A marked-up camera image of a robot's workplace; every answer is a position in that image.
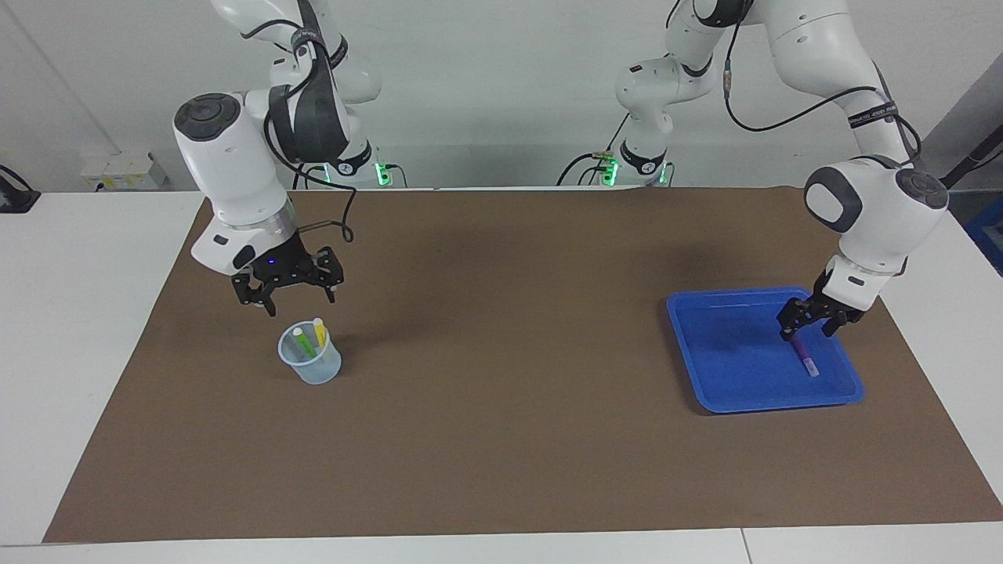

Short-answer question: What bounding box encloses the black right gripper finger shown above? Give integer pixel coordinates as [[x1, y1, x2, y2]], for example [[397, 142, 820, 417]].
[[232, 274, 277, 317], [310, 247, 344, 302]]

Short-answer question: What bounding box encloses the purple marker pen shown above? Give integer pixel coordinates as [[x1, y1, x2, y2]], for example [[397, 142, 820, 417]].
[[791, 335, 820, 378]]

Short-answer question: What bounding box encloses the blue plastic tray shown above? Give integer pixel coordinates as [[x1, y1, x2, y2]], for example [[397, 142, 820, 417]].
[[667, 287, 865, 414]]

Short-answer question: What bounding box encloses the translucent plastic cup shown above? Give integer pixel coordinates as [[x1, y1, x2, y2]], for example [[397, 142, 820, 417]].
[[278, 320, 342, 385]]

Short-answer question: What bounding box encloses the blue crate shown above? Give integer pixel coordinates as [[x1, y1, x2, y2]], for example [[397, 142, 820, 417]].
[[965, 196, 1003, 275]]

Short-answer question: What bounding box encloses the white power box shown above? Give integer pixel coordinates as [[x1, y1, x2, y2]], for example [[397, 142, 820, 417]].
[[81, 153, 169, 191]]

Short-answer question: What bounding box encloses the black stand pole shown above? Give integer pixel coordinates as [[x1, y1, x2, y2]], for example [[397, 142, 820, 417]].
[[940, 125, 1003, 193]]

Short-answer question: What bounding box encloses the brown table mat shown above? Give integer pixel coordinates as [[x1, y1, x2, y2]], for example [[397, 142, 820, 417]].
[[43, 186, 1003, 544]]

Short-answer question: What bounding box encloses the black desk clamp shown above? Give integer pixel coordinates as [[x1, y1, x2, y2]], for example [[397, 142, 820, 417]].
[[0, 166, 42, 214]]

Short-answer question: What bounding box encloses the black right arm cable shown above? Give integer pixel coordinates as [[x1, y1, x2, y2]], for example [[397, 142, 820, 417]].
[[239, 16, 355, 244]]

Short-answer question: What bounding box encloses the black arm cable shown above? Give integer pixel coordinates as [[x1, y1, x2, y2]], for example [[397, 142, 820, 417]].
[[721, 16, 925, 169], [239, 16, 355, 244]]

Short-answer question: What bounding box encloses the black left arm strap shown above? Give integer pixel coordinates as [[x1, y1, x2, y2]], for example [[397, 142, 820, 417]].
[[848, 103, 899, 131]]

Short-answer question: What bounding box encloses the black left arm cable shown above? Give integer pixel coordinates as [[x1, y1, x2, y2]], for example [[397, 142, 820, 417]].
[[721, 16, 925, 169]]

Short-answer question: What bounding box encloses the black left base cable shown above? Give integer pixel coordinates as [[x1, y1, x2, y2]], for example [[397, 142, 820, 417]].
[[556, 153, 620, 186]]

